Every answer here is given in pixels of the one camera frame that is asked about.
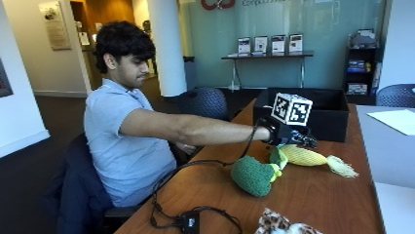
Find white pillar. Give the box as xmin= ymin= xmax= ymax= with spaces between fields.
xmin=146 ymin=0 xmax=187 ymax=98

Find blue books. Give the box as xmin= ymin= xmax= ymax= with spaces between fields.
xmin=346 ymin=58 xmax=372 ymax=73

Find dark jacket on chair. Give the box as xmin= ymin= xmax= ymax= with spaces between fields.
xmin=42 ymin=133 xmax=116 ymax=234

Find narrow dark console table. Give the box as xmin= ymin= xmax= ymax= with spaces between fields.
xmin=221 ymin=51 xmax=315 ymax=92

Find knitted green broccoli toy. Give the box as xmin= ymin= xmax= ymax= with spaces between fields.
xmin=230 ymin=155 xmax=284 ymax=199

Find the person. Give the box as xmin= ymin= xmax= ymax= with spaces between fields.
xmin=82 ymin=20 xmax=271 ymax=209

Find leopard print soft toy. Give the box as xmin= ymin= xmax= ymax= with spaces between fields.
xmin=253 ymin=208 xmax=323 ymax=234

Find white paper sheet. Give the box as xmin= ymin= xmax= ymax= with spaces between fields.
xmin=366 ymin=108 xmax=415 ymax=137

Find pile of leaflets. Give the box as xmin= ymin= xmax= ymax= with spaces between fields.
xmin=348 ymin=28 xmax=378 ymax=50

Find knitted yellow corn toy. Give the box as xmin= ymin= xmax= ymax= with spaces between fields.
xmin=270 ymin=143 xmax=360 ymax=178

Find red logo sign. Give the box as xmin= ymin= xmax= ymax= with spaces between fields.
xmin=199 ymin=0 xmax=237 ymax=12

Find white and green box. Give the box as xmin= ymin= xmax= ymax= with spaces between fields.
xmin=346 ymin=82 xmax=368 ymax=96

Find dark framed picture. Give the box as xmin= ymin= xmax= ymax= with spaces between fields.
xmin=0 ymin=58 xmax=14 ymax=98

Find black cable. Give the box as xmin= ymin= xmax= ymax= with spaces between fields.
xmin=147 ymin=125 xmax=261 ymax=234

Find black bookshelf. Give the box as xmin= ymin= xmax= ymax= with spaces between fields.
xmin=342 ymin=45 xmax=382 ymax=105

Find black chair seat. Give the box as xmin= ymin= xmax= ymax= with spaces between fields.
xmin=102 ymin=204 xmax=146 ymax=234

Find wall poster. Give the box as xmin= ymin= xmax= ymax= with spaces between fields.
xmin=37 ymin=0 xmax=73 ymax=52

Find white cube with black markers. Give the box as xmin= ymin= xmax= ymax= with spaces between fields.
xmin=270 ymin=92 xmax=314 ymax=127

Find dark mesh office chair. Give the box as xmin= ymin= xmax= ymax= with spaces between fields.
xmin=375 ymin=83 xmax=415 ymax=109
xmin=174 ymin=87 xmax=231 ymax=123

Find standing brochure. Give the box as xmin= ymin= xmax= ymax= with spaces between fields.
xmin=235 ymin=36 xmax=251 ymax=56
xmin=253 ymin=35 xmax=270 ymax=55
xmin=270 ymin=34 xmax=287 ymax=54
xmin=287 ymin=32 xmax=304 ymax=53

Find black fabric storage box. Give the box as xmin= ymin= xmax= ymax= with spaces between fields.
xmin=251 ymin=87 xmax=350 ymax=143

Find small black cable box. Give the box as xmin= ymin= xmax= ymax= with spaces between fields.
xmin=181 ymin=211 xmax=201 ymax=234

